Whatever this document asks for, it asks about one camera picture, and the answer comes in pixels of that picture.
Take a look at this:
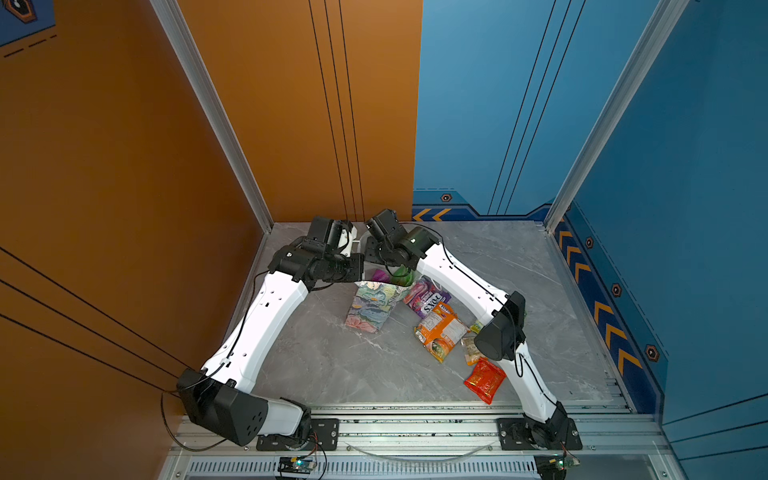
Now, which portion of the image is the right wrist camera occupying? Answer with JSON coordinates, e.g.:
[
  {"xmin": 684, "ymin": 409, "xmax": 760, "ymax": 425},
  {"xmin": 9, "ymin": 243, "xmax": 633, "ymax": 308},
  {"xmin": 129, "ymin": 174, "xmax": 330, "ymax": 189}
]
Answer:
[{"xmin": 366, "ymin": 209, "xmax": 407, "ymax": 243}]

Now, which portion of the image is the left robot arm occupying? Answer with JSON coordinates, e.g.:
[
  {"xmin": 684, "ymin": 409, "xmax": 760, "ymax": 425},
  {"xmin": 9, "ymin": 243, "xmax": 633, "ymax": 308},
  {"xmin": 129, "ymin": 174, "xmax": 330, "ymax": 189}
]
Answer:
[{"xmin": 177, "ymin": 237, "xmax": 364, "ymax": 447}]

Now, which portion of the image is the floral white paper bag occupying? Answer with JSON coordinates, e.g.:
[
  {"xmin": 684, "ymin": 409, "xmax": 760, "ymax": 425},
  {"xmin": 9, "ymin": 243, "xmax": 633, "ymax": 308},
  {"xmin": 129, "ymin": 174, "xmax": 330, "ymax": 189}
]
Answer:
[{"xmin": 345, "ymin": 265, "xmax": 411, "ymax": 333}]

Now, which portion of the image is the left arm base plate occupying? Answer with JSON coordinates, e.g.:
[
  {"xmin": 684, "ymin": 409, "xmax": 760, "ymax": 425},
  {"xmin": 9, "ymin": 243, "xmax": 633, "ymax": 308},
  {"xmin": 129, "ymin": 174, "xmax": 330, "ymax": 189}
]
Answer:
[{"xmin": 256, "ymin": 418, "xmax": 340, "ymax": 452}]

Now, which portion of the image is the circuit board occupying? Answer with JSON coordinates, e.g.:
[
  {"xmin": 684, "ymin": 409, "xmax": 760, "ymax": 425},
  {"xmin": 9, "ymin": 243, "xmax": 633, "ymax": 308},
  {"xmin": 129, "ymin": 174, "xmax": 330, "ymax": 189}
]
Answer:
[
  {"xmin": 534, "ymin": 456, "xmax": 581, "ymax": 480},
  {"xmin": 276, "ymin": 457, "xmax": 318, "ymax": 479}
]

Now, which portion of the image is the pink berries candy bag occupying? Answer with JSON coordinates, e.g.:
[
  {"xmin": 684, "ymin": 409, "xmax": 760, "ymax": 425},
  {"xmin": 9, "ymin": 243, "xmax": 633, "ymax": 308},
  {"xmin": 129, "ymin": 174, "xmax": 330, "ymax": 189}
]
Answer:
[{"xmin": 403, "ymin": 276, "xmax": 452, "ymax": 319}]

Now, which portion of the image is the red snack packet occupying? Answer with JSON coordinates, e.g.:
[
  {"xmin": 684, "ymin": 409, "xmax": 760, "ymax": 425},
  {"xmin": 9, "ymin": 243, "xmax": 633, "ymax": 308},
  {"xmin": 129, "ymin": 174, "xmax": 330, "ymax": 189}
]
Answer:
[{"xmin": 464, "ymin": 358, "xmax": 507, "ymax": 405}]

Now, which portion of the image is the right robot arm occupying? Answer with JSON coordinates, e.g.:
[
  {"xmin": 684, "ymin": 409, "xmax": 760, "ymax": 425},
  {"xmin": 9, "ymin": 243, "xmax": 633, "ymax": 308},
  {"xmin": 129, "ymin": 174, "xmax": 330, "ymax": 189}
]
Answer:
[{"xmin": 365, "ymin": 220, "xmax": 572, "ymax": 450}]

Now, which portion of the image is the purple grape candy bag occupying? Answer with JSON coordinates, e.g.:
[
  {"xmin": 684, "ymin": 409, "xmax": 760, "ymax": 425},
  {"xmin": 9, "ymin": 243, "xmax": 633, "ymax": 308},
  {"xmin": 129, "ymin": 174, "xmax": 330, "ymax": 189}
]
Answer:
[{"xmin": 370, "ymin": 269, "xmax": 393, "ymax": 284}]

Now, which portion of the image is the green Lays chips bag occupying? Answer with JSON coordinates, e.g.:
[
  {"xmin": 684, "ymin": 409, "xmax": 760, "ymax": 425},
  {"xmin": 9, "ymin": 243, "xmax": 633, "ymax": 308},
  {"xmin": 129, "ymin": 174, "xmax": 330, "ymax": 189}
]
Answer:
[{"xmin": 390, "ymin": 266, "xmax": 415, "ymax": 287}]

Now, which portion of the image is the beige clear snack packet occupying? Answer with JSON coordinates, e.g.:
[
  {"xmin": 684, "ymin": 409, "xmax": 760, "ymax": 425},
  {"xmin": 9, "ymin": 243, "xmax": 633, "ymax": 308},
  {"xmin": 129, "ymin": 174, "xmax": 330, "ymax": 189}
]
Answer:
[{"xmin": 461, "ymin": 333, "xmax": 484, "ymax": 366}]

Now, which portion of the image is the left circuit board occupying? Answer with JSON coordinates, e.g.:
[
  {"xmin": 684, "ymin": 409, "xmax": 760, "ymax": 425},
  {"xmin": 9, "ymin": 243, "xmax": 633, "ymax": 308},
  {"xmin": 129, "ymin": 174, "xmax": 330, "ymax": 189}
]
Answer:
[{"xmin": 276, "ymin": 457, "xmax": 318, "ymax": 479}]

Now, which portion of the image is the orange Fox's candy bag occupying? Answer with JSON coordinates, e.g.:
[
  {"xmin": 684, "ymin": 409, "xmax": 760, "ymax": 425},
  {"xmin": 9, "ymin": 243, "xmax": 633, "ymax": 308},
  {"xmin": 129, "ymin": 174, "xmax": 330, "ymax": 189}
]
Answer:
[{"xmin": 414, "ymin": 302, "xmax": 469, "ymax": 363}]

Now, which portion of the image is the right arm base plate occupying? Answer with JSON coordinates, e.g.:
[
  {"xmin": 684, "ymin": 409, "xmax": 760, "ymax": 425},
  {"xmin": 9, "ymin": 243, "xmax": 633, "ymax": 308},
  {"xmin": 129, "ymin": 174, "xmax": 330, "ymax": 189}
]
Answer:
[{"xmin": 496, "ymin": 417, "xmax": 583, "ymax": 451}]

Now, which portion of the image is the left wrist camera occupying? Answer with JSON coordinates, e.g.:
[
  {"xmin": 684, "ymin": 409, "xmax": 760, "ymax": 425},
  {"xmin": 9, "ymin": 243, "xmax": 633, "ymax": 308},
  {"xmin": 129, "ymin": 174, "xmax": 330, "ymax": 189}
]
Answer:
[{"xmin": 303, "ymin": 216, "xmax": 356, "ymax": 255}]

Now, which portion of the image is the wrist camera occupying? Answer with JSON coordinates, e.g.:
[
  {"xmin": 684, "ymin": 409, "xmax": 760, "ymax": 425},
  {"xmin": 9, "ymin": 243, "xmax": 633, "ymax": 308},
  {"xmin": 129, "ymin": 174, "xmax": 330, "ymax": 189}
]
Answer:
[
  {"xmin": 303, "ymin": 216, "xmax": 356, "ymax": 255},
  {"xmin": 366, "ymin": 209, "xmax": 407, "ymax": 243}
]

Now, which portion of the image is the aluminium rail frame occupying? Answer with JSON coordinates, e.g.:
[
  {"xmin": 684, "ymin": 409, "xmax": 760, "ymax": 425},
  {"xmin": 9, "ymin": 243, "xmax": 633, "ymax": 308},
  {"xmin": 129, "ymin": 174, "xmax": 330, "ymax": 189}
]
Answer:
[{"xmin": 159, "ymin": 397, "xmax": 686, "ymax": 479}]

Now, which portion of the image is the right circuit board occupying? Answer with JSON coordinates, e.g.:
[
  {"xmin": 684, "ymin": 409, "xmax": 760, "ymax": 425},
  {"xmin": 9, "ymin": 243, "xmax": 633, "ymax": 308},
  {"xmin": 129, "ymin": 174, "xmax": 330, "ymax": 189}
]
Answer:
[{"xmin": 534, "ymin": 456, "xmax": 581, "ymax": 480}]

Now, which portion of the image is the green yellow Fox's candy bag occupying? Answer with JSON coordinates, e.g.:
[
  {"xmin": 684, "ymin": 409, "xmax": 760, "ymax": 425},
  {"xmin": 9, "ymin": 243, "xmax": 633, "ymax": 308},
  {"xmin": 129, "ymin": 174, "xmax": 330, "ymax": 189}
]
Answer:
[{"xmin": 470, "ymin": 320, "xmax": 484, "ymax": 334}]

